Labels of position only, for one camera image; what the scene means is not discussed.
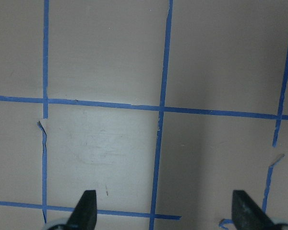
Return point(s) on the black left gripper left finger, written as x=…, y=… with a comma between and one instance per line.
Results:
x=84, y=216

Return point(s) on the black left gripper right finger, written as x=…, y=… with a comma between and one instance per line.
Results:
x=246, y=214

